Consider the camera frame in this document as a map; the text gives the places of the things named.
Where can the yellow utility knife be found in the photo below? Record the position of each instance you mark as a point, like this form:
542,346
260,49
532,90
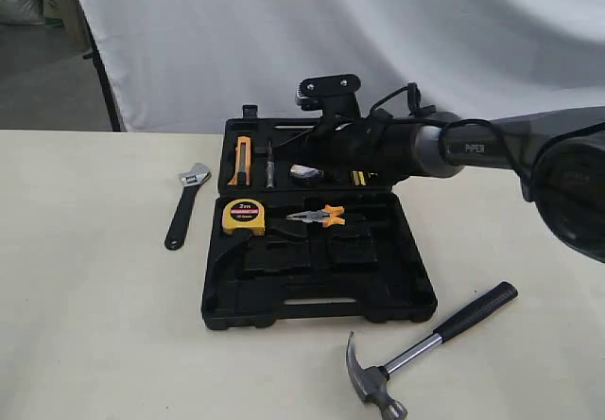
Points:
242,167

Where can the white backdrop cloth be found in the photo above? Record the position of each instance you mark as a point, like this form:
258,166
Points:
189,65

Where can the black backdrop stand pole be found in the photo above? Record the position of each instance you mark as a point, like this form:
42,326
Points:
103,79

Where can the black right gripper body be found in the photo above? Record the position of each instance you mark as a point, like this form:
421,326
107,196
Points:
375,144

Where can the large yellow black screwdriver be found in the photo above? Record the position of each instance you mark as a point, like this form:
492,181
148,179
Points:
358,178

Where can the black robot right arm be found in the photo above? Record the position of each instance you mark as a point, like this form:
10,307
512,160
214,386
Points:
558,157

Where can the steel claw hammer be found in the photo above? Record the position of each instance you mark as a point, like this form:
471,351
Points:
371,383

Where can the brown cardboard box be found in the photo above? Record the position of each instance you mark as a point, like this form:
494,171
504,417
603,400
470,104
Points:
69,15

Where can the black adjustable wrench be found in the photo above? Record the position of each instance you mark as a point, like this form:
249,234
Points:
191,182

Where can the yellow tape measure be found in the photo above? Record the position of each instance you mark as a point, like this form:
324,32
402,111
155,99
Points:
244,214

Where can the black plastic tool case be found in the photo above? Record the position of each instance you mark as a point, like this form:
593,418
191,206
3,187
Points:
369,267

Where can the grey tester screwdriver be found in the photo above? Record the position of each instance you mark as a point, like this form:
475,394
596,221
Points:
270,167

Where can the orange handled pliers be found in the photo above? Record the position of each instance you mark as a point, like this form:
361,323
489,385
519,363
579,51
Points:
327,216

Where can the black electrical tape roll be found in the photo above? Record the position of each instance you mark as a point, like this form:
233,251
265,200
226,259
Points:
305,175

